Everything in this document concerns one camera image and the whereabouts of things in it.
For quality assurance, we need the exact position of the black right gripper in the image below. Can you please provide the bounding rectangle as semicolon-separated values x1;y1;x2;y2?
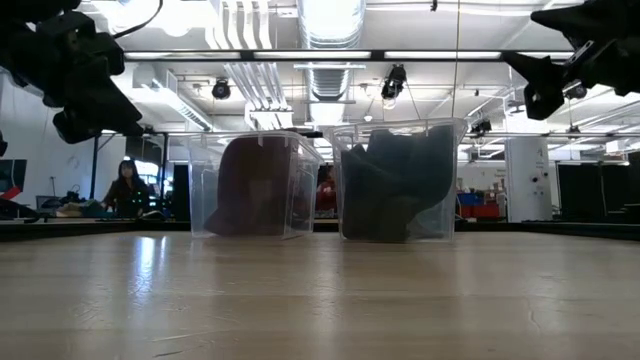
502;0;640;122

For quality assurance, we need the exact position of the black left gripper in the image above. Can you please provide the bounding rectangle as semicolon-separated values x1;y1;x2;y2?
0;0;146;146

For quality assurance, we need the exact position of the red baseball cap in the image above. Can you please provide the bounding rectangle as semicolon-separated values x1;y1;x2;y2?
203;135;314;238

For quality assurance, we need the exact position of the grey baseball cap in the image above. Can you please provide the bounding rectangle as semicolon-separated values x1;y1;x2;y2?
367;124;456;240

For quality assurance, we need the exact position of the dark baseball cap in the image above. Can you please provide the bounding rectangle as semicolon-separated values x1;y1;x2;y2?
341;143;426;242

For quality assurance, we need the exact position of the clear plastic container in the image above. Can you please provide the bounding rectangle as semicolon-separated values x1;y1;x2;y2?
324;117;469;245
187;129;325;240

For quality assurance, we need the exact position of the person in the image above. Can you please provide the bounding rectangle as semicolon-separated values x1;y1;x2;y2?
315;165;338;213
99;158;152;220

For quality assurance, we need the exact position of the black monitor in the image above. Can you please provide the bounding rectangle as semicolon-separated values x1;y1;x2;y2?
0;158;28;194

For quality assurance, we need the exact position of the black ceiling spotlight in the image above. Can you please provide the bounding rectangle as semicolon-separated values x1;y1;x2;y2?
211;78;233;101

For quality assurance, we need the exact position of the white round column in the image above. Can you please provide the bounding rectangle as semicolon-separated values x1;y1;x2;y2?
504;136;552;224

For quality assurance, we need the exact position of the red storage bin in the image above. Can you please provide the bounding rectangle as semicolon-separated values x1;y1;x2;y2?
458;202;502;220

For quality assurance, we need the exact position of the black frame post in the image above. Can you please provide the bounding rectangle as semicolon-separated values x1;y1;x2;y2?
88;132;116;201

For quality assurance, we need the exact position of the thin hanging cable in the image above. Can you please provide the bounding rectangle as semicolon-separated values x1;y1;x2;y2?
449;0;462;121

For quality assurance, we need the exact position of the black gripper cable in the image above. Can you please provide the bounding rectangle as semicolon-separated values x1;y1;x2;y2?
110;0;165;40

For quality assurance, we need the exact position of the black overhead camera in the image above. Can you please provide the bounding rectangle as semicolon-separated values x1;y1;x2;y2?
380;63;408;101

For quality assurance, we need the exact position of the silver ventilation duct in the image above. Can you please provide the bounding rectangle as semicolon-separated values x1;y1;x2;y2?
297;0;368;104

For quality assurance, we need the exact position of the black frame crossbar with lights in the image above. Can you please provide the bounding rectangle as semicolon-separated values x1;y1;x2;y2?
122;48;576;63

